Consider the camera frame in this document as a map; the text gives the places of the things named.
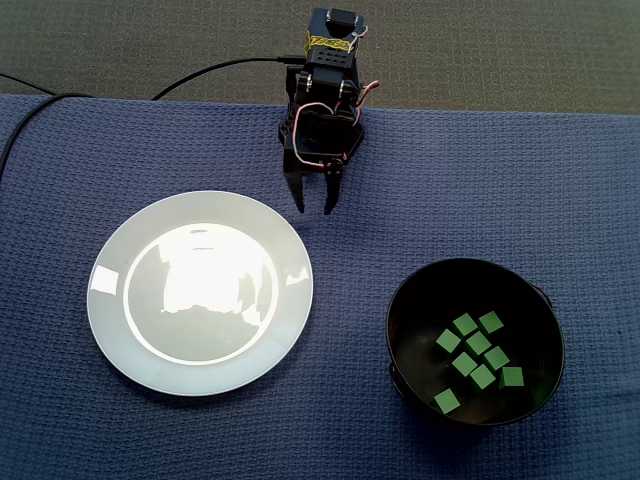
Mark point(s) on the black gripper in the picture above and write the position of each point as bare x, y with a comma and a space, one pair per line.
316, 161

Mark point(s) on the white round plate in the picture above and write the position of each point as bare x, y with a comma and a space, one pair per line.
225, 370

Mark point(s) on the black round container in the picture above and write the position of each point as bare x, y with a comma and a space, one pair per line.
420, 370

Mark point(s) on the black table clamp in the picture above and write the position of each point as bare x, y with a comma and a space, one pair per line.
291, 87

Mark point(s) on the blue woven table mat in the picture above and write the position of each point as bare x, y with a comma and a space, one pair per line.
340, 450

